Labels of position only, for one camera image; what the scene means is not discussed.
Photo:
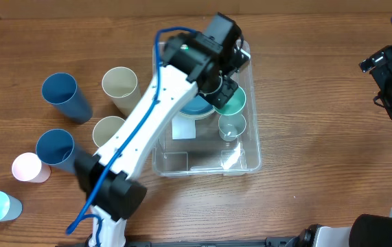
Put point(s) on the dark blue bowl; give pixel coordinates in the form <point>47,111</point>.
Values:
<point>197,106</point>

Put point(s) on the beige tall cup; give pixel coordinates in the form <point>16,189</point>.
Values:
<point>121,85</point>
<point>105,129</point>

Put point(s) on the clear plastic storage container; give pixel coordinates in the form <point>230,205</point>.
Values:
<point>208,153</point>

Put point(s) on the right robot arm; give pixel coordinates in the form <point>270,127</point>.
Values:
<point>367,230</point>

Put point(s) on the white label in container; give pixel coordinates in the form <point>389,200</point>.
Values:
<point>183,128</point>

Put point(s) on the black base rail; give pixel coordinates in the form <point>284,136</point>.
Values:
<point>268,242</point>

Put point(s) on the cream bowl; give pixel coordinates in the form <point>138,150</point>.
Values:
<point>196,116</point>

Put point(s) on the dark blue tall cup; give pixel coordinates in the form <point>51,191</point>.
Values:
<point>62,91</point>
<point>57,148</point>

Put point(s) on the pink small cup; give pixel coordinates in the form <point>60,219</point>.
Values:
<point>27,167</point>

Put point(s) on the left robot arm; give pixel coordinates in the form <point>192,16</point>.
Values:
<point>190,63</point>

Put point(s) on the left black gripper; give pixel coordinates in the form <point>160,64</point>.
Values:
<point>220,96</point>

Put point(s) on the grey small cup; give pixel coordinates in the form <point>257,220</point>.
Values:
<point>231,127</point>

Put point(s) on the mint green small cup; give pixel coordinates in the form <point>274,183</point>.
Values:
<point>235,105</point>

